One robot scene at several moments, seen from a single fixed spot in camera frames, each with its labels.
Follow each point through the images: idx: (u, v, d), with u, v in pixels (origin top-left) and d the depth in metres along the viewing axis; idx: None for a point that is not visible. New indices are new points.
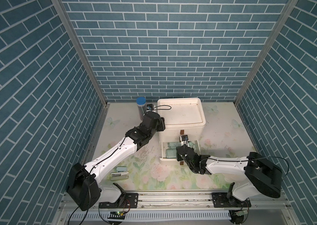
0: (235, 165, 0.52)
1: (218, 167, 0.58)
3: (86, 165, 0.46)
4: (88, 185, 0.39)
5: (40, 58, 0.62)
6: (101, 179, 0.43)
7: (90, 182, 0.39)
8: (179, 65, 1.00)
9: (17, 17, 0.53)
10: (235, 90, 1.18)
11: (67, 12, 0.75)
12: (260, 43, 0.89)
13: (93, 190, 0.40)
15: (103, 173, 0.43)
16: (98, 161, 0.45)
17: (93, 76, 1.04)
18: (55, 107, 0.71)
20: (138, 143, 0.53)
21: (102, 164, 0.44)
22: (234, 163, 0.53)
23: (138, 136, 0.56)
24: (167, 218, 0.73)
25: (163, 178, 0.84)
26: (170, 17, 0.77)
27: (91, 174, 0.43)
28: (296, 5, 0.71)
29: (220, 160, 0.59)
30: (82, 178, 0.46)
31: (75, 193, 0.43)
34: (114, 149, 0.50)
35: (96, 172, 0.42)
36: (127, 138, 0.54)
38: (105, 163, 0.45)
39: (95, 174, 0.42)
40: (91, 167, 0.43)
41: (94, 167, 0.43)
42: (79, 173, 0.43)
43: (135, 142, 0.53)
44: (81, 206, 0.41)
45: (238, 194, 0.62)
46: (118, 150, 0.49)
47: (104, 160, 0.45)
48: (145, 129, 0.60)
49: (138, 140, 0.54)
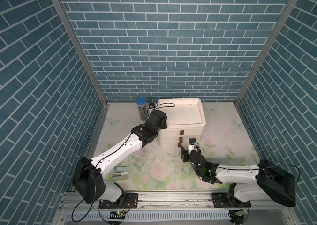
0: (246, 174, 0.51)
1: (228, 176, 0.57)
3: (92, 160, 0.44)
4: (94, 178, 0.40)
5: (41, 58, 0.62)
6: (107, 174, 0.44)
7: (95, 176, 0.40)
8: (179, 65, 1.00)
9: (17, 17, 0.53)
10: (235, 90, 1.18)
11: (67, 12, 0.75)
12: (260, 43, 0.88)
13: (99, 184, 0.41)
15: (109, 168, 0.44)
16: (103, 155, 0.46)
17: (93, 76, 1.04)
18: (55, 107, 0.71)
20: (143, 140, 0.53)
21: (108, 159, 0.45)
22: (245, 172, 0.52)
23: (144, 133, 0.56)
24: (166, 218, 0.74)
25: (163, 178, 0.84)
26: (170, 16, 0.77)
27: (97, 168, 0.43)
28: (296, 5, 0.71)
29: (230, 169, 0.58)
30: (87, 171, 0.47)
31: (80, 186, 0.44)
34: (119, 145, 0.50)
35: (101, 167, 0.43)
36: (132, 134, 0.54)
38: (111, 159, 0.45)
39: (101, 168, 0.42)
40: (97, 161, 0.44)
41: (100, 161, 0.44)
42: (85, 167, 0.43)
43: (140, 138, 0.53)
44: (86, 199, 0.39)
45: (240, 195, 0.62)
46: (123, 146, 0.50)
47: (110, 156, 0.46)
48: (150, 126, 0.61)
49: (144, 138, 0.54)
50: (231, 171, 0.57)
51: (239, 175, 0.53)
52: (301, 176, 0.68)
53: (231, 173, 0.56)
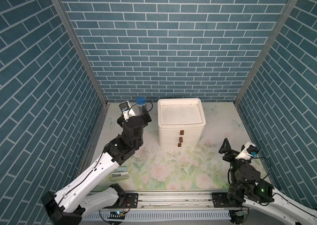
0: (310, 219, 0.50)
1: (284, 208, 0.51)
3: (56, 194, 0.39)
4: (57, 219, 0.36)
5: (41, 58, 0.62)
6: (76, 206, 0.40)
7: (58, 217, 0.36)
8: (179, 65, 1.00)
9: (17, 17, 0.53)
10: (235, 90, 1.18)
11: (67, 12, 0.75)
12: (260, 43, 0.88)
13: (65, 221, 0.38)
15: (75, 202, 0.39)
16: (69, 188, 0.40)
17: (93, 76, 1.04)
18: (55, 107, 0.71)
20: (118, 160, 0.46)
21: (74, 192, 0.40)
22: (308, 216, 0.50)
23: (119, 151, 0.47)
24: (166, 218, 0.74)
25: (163, 178, 0.84)
26: (170, 17, 0.77)
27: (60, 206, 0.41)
28: (296, 5, 0.71)
29: (290, 201, 0.52)
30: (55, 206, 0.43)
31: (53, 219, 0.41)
34: (88, 171, 0.43)
35: (65, 203, 0.38)
36: (106, 153, 0.47)
38: (77, 192, 0.40)
39: (64, 206, 0.38)
40: (61, 196, 0.39)
41: (64, 197, 0.39)
42: (50, 203, 0.41)
43: (114, 159, 0.45)
44: None
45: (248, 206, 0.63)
46: (93, 172, 0.43)
47: (78, 187, 0.40)
48: (127, 140, 0.53)
49: (118, 156, 0.46)
50: (291, 205, 0.51)
51: (300, 213, 0.50)
52: (301, 176, 0.68)
53: (292, 207, 0.51)
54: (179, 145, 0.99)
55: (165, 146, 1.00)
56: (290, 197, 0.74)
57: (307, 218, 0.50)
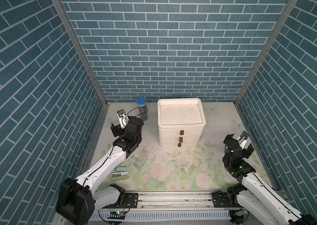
0: (280, 208, 0.46)
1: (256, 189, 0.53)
3: (78, 178, 0.43)
4: (84, 196, 0.39)
5: (41, 58, 0.62)
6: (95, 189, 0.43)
7: (85, 194, 0.39)
8: (179, 65, 1.00)
9: (17, 17, 0.53)
10: (235, 90, 1.18)
11: (67, 12, 0.75)
12: (260, 43, 0.88)
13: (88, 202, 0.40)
15: (96, 183, 0.43)
16: (89, 172, 0.45)
17: (93, 76, 1.04)
18: (55, 107, 0.71)
20: (126, 150, 0.55)
21: (94, 175, 0.44)
22: (279, 205, 0.47)
23: (126, 144, 0.57)
24: (167, 218, 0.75)
25: (163, 178, 0.84)
26: (170, 17, 0.77)
27: (84, 187, 0.42)
28: (296, 5, 0.71)
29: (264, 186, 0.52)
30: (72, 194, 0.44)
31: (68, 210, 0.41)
34: (103, 160, 0.50)
35: (89, 183, 0.42)
36: (116, 146, 0.55)
38: (98, 174, 0.45)
39: (89, 186, 0.41)
40: (84, 179, 0.43)
41: (87, 178, 0.43)
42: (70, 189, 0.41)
43: (124, 149, 0.55)
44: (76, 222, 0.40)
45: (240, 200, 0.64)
46: (108, 159, 0.50)
47: (96, 171, 0.45)
48: (131, 135, 0.62)
49: (127, 148, 0.56)
50: (265, 190, 0.51)
51: (271, 201, 0.48)
52: (301, 176, 0.68)
53: (264, 191, 0.51)
54: (179, 145, 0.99)
55: (165, 145, 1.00)
56: (290, 197, 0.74)
57: (277, 206, 0.46)
